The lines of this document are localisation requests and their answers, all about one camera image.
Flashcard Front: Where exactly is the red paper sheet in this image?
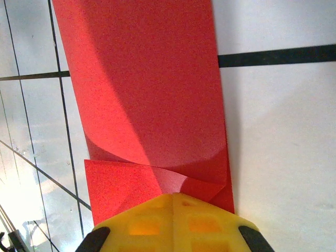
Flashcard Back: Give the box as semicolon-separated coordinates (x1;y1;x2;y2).
51;0;236;229

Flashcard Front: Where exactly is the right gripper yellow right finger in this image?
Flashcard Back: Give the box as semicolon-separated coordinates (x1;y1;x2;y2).
172;193;275;252

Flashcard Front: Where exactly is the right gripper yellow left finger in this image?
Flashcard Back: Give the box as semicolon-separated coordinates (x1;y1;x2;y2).
75;193;174;252

